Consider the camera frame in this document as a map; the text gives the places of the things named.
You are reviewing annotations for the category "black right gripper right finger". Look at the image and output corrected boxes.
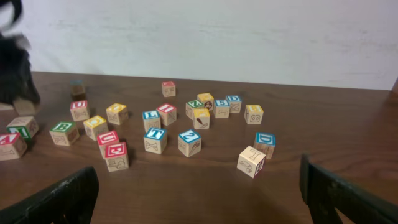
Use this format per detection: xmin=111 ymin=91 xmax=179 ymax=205
xmin=299 ymin=154 xmax=397 ymax=223

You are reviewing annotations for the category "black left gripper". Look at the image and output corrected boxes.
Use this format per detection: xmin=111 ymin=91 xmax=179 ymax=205
xmin=0 ymin=0 xmax=41 ymax=106

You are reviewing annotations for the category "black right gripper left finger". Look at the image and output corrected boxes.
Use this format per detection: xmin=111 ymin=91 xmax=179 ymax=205
xmin=1 ymin=166 xmax=99 ymax=223

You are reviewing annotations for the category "green B block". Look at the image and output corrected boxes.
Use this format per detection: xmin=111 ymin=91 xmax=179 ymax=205
xmin=49 ymin=121 xmax=80 ymax=146

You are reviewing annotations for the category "plain green-edged block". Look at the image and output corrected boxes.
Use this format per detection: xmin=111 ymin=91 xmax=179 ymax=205
xmin=6 ymin=116 xmax=39 ymax=140

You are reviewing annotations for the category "blue X block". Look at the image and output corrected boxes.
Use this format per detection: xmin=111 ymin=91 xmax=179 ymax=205
xmin=70 ymin=80 xmax=86 ymax=96

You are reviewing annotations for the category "red A block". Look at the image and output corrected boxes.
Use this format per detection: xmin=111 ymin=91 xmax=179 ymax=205
xmin=0 ymin=133 xmax=27 ymax=161

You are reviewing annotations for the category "red E block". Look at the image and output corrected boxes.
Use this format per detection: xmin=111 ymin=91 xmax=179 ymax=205
xmin=105 ymin=142 xmax=129 ymax=172

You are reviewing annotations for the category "red U block upper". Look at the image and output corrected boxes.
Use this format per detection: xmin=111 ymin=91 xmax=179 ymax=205
xmin=70 ymin=100 xmax=90 ymax=121

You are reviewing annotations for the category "red u block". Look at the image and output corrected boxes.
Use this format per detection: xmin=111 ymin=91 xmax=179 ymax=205
xmin=70 ymin=100 xmax=90 ymax=121
xmin=97 ymin=131 xmax=119 ymax=159

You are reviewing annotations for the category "red U block lower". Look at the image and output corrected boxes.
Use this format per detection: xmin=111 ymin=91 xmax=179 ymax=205
xmin=97 ymin=131 xmax=119 ymax=159

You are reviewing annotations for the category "blue D block lower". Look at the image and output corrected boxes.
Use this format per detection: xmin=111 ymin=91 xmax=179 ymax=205
xmin=253 ymin=132 xmax=276 ymax=159

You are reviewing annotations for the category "blue d block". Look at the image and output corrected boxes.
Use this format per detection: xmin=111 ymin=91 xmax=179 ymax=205
xmin=253 ymin=132 xmax=276 ymax=159
xmin=226 ymin=95 xmax=242 ymax=113

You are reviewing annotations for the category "yellow block centre lower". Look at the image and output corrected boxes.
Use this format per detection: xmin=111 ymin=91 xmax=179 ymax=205
xmin=83 ymin=115 xmax=109 ymax=141

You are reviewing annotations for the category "plain wooden block right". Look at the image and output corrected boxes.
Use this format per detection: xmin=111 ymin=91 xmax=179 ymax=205
xmin=237 ymin=146 xmax=266 ymax=178

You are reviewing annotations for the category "yellow block centre upper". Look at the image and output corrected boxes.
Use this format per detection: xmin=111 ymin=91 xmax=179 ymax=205
xmin=106 ymin=103 xmax=129 ymax=125

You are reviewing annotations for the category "blue T block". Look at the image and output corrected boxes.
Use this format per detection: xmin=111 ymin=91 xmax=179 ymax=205
xmin=144 ymin=128 xmax=167 ymax=154

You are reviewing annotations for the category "yellow 8 block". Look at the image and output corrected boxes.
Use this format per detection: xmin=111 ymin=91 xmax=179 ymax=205
xmin=244 ymin=105 xmax=264 ymax=124

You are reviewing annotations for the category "blue L block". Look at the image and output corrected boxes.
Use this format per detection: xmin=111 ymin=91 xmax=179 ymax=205
xmin=142 ymin=110 xmax=161 ymax=132

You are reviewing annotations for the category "blue D block upper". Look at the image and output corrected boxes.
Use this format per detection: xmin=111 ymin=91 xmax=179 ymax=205
xmin=226 ymin=95 xmax=242 ymax=113

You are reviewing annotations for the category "red I block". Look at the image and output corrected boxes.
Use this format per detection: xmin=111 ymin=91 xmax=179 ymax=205
xmin=156 ymin=103 xmax=177 ymax=126

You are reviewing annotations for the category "blue 2 block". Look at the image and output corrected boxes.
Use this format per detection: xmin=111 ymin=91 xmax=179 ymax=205
xmin=178 ymin=129 xmax=202 ymax=157

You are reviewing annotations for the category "blue 5 block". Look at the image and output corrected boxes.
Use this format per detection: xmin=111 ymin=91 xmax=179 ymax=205
xmin=214 ymin=100 xmax=230 ymax=118

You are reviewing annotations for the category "yellow hammer block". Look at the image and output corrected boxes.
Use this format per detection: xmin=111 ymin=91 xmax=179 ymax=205
xmin=193 ymin=108 xmax=210 ymax=129

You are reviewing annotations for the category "red block far top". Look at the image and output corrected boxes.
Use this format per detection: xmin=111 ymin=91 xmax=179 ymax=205
xmin=162 ymin=81 xmax=176 ymax=97

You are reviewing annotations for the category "yellow block top right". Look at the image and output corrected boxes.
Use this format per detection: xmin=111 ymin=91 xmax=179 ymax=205
xmin=197 ymin=93 xmax=214 ymax=111

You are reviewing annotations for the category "green Z block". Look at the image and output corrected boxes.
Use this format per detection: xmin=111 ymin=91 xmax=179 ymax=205
xmin=185 ymin=100 xmax=204 ymax=119

